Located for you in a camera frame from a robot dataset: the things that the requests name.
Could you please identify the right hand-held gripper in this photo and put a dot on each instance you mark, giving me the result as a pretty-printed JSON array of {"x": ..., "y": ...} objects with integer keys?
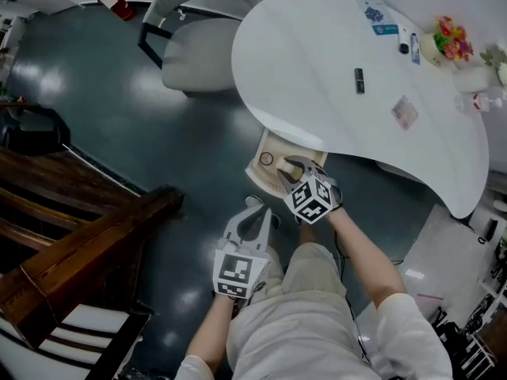
[{"x": 313, "y": 200}]

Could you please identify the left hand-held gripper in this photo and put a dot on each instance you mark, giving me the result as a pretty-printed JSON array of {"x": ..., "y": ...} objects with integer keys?
[{"x": 237, "y": 271}]

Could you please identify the large wooden drawer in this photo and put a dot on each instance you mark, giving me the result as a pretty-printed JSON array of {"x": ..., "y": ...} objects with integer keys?
[{"x": 269, "y": 180}]

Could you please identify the round compact mirror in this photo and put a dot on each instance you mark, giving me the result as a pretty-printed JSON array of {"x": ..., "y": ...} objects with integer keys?
[{"x": 266, "y": 158}]

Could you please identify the black lipstick tube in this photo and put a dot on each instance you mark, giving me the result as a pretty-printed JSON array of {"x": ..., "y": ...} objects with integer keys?
[{"x": 359, "y": 80}]

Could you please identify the clear plastic sachet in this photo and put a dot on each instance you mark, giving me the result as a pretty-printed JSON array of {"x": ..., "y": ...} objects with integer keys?
[{"x": 405, "y": 112}]

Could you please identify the person's left forearm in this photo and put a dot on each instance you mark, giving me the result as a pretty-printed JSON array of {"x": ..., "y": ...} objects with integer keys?
[{"x": 212, "y": 323}]

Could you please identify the person's right forearm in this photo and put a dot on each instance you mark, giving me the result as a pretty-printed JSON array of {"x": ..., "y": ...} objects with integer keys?
[{"x": 368, "y": 259}]

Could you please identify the white curved table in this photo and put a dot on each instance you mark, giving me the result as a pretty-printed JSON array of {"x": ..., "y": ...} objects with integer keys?
[{"x": 309, "y": 54}]

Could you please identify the person's right leg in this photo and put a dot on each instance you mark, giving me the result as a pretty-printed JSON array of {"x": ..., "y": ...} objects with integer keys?
[{"x": 309, "y": 236}]

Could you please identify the person's beige shorts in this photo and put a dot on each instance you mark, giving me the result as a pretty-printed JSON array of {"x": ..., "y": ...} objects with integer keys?
[{"x": 313, "y": 275}]

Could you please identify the person's white shirt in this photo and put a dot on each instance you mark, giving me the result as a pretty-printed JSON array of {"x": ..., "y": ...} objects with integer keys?
[{"x": 301, "y": 339}]

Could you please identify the grey upholstered chair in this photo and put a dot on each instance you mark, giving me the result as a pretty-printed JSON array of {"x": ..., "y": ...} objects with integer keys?
[{"x": 198, "y": 54}]

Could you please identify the teal packet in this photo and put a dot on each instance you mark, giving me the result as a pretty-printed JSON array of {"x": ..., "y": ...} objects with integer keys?
[{"x": 385, "y": 29}]

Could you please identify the white tube with black cap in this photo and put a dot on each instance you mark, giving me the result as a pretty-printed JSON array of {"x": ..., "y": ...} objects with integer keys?
[{"x": 403, "y": 40}]

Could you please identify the pale blue tube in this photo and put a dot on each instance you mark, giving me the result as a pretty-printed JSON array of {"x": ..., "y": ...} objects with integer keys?
[{"x": 415, "y": 49}]

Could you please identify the red strip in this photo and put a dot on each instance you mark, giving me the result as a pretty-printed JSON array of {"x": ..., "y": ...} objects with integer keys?
[{"x": 431, "y": 297}]

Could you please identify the clear bottle with red label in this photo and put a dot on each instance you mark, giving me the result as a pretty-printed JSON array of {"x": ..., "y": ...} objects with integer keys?
[{"x": 477, "y": 102}]

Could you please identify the grey shelf cabinet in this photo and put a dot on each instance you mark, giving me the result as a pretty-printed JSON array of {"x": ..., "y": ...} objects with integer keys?
[{"x": 493, "y": 208}]

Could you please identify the colourful flowers in white pot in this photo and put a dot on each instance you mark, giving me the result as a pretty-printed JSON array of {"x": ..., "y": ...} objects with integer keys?
[{"x": 447, "y": 42}]

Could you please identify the white flowers in white vase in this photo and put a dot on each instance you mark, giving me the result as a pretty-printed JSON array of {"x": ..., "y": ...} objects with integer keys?
[{"x": 475, "y": 79}]

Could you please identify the striped white cushioned seat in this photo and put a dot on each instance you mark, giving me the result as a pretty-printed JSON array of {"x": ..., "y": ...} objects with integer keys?
[{"x": 67, "y": 335}]

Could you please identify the black tripod clutter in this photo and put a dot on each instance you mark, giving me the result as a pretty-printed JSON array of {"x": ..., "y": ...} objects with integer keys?
[{"x": 467, "y": 335}]

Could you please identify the red fire extinguisher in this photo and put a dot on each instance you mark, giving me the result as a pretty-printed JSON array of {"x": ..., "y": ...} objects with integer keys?
[{"x": 117, "y": 4}]

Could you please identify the black seat frame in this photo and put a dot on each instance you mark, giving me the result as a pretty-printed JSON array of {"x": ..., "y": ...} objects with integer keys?
[{"x": 35, "y": 129}]

